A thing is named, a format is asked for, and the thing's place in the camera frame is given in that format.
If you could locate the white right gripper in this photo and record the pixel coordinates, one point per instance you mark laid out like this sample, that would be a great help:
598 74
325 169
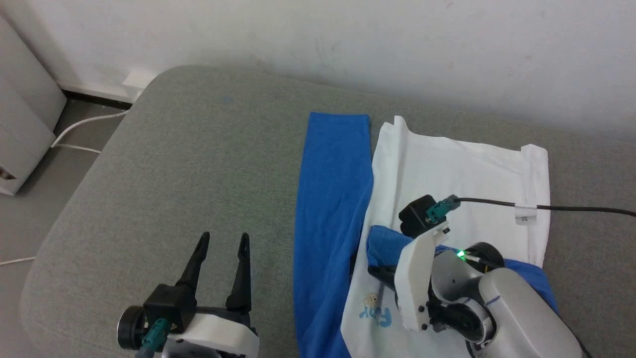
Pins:
415 283

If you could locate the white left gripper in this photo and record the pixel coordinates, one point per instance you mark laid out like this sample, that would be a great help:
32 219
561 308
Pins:
218 333

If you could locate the white and blue shirt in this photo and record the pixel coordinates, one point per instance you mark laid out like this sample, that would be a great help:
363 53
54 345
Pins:
333 199

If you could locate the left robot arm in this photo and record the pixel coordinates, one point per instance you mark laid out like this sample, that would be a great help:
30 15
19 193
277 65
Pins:
130 328

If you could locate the grey fabric sofa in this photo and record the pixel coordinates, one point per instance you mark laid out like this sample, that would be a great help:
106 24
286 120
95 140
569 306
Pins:
198 174

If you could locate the grey cabinet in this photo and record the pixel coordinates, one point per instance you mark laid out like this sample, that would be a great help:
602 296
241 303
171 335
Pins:
25 114

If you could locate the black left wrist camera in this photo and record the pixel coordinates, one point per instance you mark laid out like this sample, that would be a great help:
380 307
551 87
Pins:
166 303

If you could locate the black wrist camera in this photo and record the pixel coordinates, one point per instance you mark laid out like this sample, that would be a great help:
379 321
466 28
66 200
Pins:
166 303
415 216

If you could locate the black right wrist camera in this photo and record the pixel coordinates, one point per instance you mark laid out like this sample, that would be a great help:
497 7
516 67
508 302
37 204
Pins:
415 216

